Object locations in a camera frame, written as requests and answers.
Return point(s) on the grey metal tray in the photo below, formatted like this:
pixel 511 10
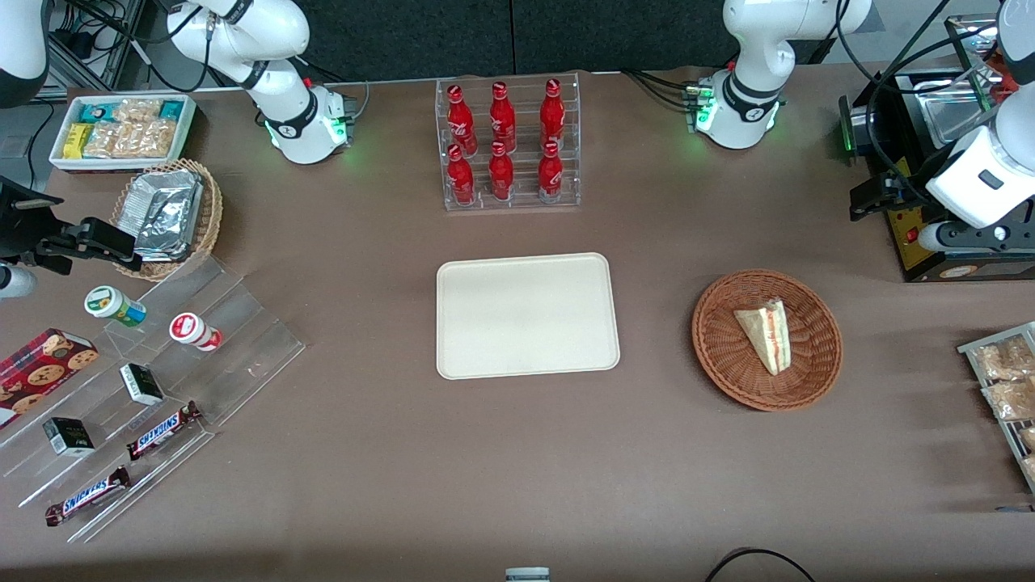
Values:
pixel 1003 428

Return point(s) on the brown wicker basket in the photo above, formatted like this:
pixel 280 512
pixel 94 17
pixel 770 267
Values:
pixel 724 364

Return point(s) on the small grey object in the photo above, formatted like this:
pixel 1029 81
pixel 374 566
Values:
pixel 527 575

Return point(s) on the green lid yogurt cup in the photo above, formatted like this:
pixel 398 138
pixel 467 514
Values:
pixel 109 304

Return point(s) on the teal snack pack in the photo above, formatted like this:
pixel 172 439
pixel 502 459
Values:
pixel 171 110
pixel 95 112

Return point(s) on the red lid yogurt cup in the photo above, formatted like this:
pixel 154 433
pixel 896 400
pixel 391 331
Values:
pixel 190 330

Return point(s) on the white rectangular snack bin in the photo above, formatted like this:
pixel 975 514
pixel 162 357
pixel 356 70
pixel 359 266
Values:
pixel 57 153

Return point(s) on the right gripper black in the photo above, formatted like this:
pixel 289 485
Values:
pixel 23 234

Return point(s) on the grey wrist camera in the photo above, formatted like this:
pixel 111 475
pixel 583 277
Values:
pixel 14 281
pixel 970 236

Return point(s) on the triangle sandwich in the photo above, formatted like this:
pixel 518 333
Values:
pixel 764 335

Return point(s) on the yellow snack bar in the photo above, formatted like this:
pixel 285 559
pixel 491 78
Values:
pixel 76 141

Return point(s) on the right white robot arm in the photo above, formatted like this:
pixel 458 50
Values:
pixel 275 32

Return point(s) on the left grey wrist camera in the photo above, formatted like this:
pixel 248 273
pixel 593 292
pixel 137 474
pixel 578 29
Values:
pixel 970 236

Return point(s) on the small black box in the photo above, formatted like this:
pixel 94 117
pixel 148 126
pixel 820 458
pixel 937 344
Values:
pixel 69 436
pixel 141 384

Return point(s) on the aluminium frame rack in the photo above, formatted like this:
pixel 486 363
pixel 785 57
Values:
pixel 89 40

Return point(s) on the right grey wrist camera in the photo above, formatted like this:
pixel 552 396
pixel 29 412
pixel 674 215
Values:
pixel 14 281

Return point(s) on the clear bag of crackers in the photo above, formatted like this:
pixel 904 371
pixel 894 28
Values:
pixel 137 111
pixel 154 139
pixel 107 140

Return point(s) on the clear bag of snacks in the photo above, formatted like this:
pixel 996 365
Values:
pixel 1030 467
pixel 1011 400
pixel 1003 360
pixel 1028 438

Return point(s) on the Snickers chocolate bar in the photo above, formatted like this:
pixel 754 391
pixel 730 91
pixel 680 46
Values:
pixel 85 497
pixel 162 431

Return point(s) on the silver foil packet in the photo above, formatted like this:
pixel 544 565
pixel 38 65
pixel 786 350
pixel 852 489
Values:
pixel 166 206
pixel 166 250

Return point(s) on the light tan wicker basket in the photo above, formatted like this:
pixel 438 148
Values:
pixel 212 218

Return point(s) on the cream plastic tray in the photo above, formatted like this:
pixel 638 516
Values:
pixel 525 315

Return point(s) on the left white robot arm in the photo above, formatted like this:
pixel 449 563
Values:
pixel 760 48

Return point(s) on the red cola bottle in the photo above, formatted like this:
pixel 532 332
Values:
pixel 552 113
pixel 461 120
pixel 461 179
pixel 502 117
pixel 501 176
pixel 551 176

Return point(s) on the clear acrylic bottle rack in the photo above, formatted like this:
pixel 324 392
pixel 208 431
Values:
pixel 521 194

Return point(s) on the black display case appliance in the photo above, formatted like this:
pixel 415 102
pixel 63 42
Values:
pixel 954 271

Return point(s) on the clear acrylic stepped shelf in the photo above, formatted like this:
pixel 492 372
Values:
pixel 242 339

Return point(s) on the red cookie box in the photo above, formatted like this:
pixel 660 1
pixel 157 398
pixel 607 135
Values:
pixel 40 372

